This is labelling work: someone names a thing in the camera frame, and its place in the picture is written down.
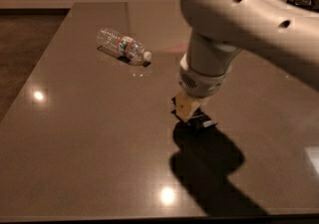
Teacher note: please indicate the black wire basket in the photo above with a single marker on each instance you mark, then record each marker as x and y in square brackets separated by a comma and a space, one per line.
[311, 5]

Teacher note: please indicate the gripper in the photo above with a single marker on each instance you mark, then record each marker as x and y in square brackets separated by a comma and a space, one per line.
[200, 85]

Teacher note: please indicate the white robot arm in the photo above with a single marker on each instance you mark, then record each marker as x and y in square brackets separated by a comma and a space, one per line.
[285, 35]

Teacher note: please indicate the black rxbar chocolate wrapper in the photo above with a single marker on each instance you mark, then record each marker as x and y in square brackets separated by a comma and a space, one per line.
[199, 120]

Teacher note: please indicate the clear plastic water bottle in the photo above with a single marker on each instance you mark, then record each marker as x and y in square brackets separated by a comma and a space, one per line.
[123, 47]

